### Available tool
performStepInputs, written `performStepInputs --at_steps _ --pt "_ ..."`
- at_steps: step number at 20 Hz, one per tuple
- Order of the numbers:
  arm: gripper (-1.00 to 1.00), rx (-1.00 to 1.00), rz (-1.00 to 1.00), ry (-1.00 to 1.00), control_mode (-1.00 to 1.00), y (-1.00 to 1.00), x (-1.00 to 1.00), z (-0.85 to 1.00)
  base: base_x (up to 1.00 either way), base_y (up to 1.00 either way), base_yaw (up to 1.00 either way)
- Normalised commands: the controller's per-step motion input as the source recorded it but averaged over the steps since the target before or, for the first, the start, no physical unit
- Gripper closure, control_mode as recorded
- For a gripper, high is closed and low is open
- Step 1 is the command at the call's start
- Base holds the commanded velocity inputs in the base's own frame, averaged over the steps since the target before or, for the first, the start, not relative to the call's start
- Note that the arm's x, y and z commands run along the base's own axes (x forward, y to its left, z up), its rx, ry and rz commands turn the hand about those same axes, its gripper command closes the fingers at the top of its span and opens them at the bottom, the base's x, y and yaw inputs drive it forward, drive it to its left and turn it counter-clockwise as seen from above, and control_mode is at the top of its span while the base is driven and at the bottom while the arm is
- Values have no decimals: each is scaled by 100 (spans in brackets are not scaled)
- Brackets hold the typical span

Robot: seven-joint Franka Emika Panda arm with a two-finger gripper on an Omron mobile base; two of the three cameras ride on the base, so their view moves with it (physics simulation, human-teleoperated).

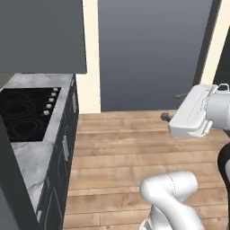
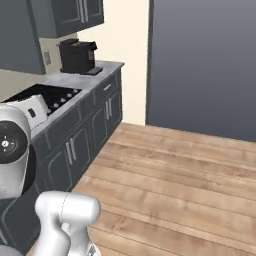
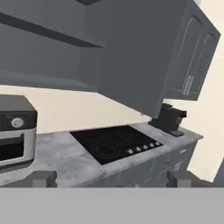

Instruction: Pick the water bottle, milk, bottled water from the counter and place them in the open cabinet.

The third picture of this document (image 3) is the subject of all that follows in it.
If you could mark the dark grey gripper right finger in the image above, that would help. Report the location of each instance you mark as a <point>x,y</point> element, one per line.
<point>179,178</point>

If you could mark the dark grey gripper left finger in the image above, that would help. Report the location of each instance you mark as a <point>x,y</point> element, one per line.
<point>43,178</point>

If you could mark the grey base cabinets under counter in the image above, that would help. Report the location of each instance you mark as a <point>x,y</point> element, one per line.
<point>151,172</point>

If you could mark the silver and black toaster oven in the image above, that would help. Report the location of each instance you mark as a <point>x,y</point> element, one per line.
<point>16,134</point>

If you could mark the black coffee machine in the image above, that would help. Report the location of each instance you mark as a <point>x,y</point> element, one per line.
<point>169,118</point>

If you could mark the black hob with silver knobs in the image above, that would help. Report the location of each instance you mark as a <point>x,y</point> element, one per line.
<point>113,144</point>

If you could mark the grey closed wall cabinet door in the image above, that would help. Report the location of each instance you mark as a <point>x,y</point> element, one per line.
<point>186,52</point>
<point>208,61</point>

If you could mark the grey open wall cabinet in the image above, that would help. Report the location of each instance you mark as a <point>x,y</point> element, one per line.
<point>38,40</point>

